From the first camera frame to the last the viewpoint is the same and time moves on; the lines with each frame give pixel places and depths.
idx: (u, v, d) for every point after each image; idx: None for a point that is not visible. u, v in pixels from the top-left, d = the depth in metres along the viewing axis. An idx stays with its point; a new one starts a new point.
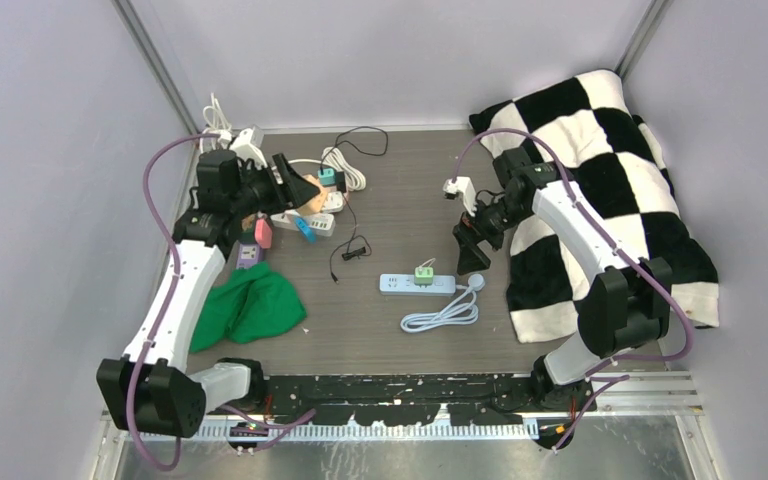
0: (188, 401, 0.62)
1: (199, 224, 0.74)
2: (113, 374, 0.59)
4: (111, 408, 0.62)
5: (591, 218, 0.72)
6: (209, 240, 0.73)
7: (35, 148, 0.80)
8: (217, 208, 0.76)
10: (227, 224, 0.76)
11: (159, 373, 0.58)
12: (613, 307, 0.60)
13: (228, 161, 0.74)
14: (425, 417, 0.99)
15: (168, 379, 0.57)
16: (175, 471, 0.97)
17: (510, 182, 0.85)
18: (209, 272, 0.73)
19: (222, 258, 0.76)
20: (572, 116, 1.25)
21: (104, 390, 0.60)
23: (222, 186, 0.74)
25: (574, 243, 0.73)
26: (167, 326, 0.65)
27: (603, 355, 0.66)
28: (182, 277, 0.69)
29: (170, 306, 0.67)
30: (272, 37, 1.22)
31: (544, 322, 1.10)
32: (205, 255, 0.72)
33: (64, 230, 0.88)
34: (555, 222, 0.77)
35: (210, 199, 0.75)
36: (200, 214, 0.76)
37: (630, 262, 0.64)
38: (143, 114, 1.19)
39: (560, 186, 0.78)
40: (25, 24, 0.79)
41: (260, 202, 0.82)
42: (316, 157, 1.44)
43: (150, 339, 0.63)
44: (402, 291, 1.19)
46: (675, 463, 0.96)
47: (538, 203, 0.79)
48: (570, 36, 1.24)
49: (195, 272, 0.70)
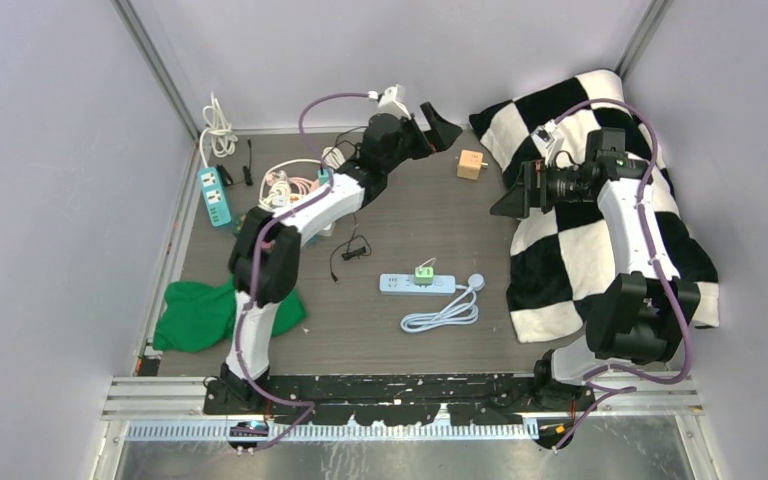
0: (290, 272, 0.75)
1: (359, 173, 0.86)
2: (255, 219, 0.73)
4: (236, 243, 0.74)
5: (647, 223, 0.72)
6: (360, 184, 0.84)
7: (34, 149, 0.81)
8: (375, 165, 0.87)
10: (376, 181, 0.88)
11: (289, 234, 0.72)
12: (624, 308, 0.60)
13: (389, 132, 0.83)
14: (425, 417, 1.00)
15: (293, 240, 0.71)
16: (175, 470, 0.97)
17: (589, 164, 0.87)
18: (346, 205, 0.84)
19: (359, 203, 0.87)
20: (572, 116, 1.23)
21: (243, 226, 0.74)
23: (383, 150, 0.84)
25: (619, 240, 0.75)
26: (307, 212, 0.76)
27: (600, 355, 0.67)
28: (333, 193, 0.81)
29: (317, 203, 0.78)
30: (272, 38, 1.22)
31: (545, 322, 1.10)
32: (353, 188, 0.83)
33: (64, 233, 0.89)
34: (611, 216, 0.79)
35: (370, 155, 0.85)
36: (362, 164, 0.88)
37: (658, 276, 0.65)
38: (143, 115, 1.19)
39: (634, 186, 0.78)
40: (26, 26, 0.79)
41: (408, 150, 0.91)
42: (316, 157, 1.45)
43: (294, 211, 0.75)
44: (401, 291, 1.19)
46: (675, 463, 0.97)
47: (604, 194, 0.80)
48: (570, 36, 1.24)
49: (342, 196, 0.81)
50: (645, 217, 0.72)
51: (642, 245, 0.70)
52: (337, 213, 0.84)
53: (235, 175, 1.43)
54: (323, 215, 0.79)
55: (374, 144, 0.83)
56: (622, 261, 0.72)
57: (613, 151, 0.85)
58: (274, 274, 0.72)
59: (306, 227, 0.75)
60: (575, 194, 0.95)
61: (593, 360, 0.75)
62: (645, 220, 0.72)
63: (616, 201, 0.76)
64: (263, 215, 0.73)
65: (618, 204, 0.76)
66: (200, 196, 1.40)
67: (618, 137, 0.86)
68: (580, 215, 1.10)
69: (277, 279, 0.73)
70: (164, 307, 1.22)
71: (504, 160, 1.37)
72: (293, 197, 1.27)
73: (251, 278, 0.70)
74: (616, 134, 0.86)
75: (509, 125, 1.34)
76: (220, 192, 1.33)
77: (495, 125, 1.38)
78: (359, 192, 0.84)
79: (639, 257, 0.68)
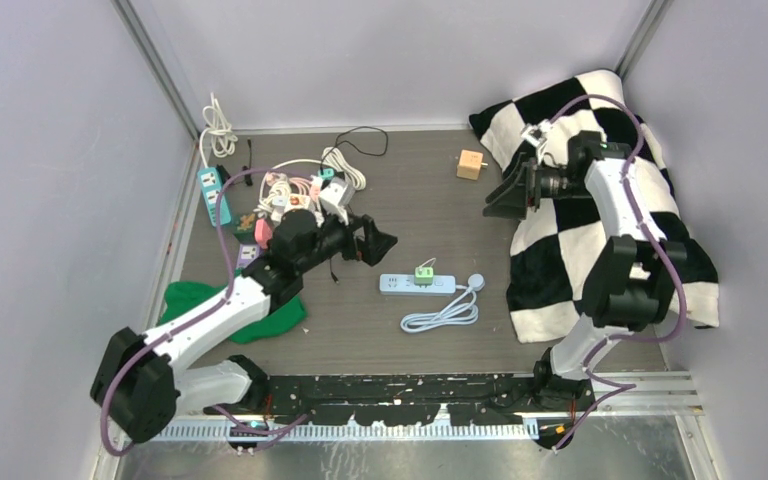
0: (156, 410, 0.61)
1: (268, 273, 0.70)
2: (121, 344, 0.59)
4: (99, 369, 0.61)
5: (632, 194, 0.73)
6: (267, 288, 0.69)
7: (35, 150, 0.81)
8: (286, 266, 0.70)
10: (287, 285, 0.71)
11: (158, 367, 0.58)
12: (615, 269, 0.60)
13: (303, 231, 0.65)
14: (425, 417, 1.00)
15: (159, 377, 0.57)
16: (175, 471, 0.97)
17: (572, 150, 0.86)
18: (249, 315, 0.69)
19: (267, 310, 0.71)
20: (572, 116, 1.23)
21: (108, 350, 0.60)
23: (297, 251, 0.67)
25: (607, 214, 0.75)
26: (187, 333, 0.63)
27: (597, 323, 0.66)
28: (228, 304, 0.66)
29: (203, 320, 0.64)
30: (271, 37, 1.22)
31: (545, 322, 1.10)
32: (257, 298, 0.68)
33: (64, 233, 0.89)
34: (597, 194, 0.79)
35: (280, 256, 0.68)
36: (273, 261, 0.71)
37: (648, 237, 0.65)
38: (143, 115, 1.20)
39: (618, 163, 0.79)
40: (26, 27, 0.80)
41: (333, 250, 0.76)
42: (316, 157, 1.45)
43: (170, 334, 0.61)
44: (401, 291, 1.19)
46: (675, 463, 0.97)
47: (590, 174, 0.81)
48: (570, 35, 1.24)
49: (240, 308, 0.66)
50: (631, 189, 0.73)
51: (629, 213, 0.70)
52: (237, 325, 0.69)
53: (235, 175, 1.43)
54: (210, 334, 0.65)
55: (284, 244, 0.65)
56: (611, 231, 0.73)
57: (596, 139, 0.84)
58: (130, 410, 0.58)
59: (185, 353, 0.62)
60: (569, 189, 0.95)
61: (592, 334, 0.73)
62: (631, 191, 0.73)
63: (602, 177, 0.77)
64: (134, 341, 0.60)
65: (604, 179, 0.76)
66: (200, 196, 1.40)
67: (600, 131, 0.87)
68: (580, 215, 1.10)
69: (136, 416, 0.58)
70: (164, 307, 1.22)
71: (504, 160, 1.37)
72: (293, 198, 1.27)
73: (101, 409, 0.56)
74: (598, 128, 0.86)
75: (509, 125, 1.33)
76: (220, 193, 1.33)
77: (495, 125, 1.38)
78: (264, 300, 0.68)
79: (628, 222, 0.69)
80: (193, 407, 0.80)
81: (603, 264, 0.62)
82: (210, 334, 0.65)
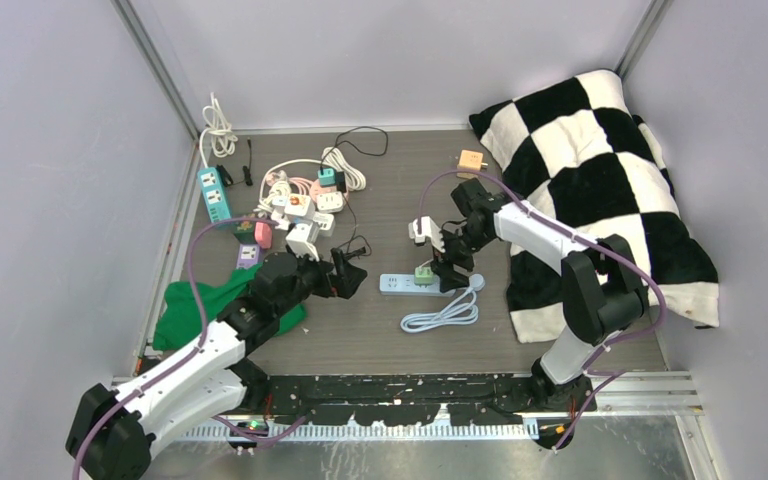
0: (130, 463, 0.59)
1: (244, 317, 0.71)
2: (93, 401, 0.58)
4: (72, 426, 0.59)
5: (547, 220, 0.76)
6: (242, 334, 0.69)
7: (35, 150, 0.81)
8: (264, 309, 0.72)
10: (263, 328, 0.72)
11: (128, 424, 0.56)
12: (586, 288, 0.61)
13: (284, 275, 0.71)
14: (425, 417, 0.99)
15: (130, 433, 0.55)
16: (175, 470, 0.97)
17: (469, 216, 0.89)
18: (226, 360, 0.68)
19: (242, 353, 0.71)
20: (572, 116, 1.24)
21: (79, 409, 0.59)
23: (276, 292, 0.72)
25: (539, 248, 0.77)
26: (160, 385, 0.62)
27: (597, 342, 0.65)
28: (201, 353, 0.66)
29: (174, 372, 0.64)
30: (271, 38, 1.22)
31: (545, 322, 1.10)
32: (232, 341, 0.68)
33: (64, 234, 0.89)
34: (517, 237, 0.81)
35: (259, 298, 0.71)
36: (250, 304, 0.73)
37: (590, 244, 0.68)
38: (143, 115, 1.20)
39: (513, 206, 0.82)
40: (26, 28, 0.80)
41: (309, 289, 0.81)
42: (316, 157, 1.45)
43: (141, 388, 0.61)
44: (401, 290, 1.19)
46: (675, 464, 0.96)
47: (498, 226, 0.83)
48: (570, 36, 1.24)
49: (213, 356, 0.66)
50: (542, 215, 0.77)
51: (557, 235, 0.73)
52: (214, 372, 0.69)
53: (235, 175, 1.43)
54: (184, 384, 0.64)
55: (265, 285, 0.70)
56: (555, 261, 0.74)
57: (480, 196, 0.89)
58: (103, 464, 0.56)
59: (160, 405, 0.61)
60: (475, 244, 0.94)
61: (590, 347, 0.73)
62: (543, 217, 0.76)
63: (511, 221, 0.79)
64: (105, 397, 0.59)
65: (514, 222, 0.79)
66: (201, 196, 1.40)
67: (476, 184, 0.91)
68: (581, 213, 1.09)
69: (109, 470, 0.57)
70: (164, 307, 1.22)
71: (504, 160, 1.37)
72: (293, 197, 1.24)
73: (74, 464, 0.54)
74: (474, 183, 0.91)
75: (509, 125, 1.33)
76: (220, 192, 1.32)
77: (495, 125, 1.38)
78: (239, 345, 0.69)
79: (563, 242, 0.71)
80: (184, 431, 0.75)
81: (570, 288, 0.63)
82: (183, 386, 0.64)
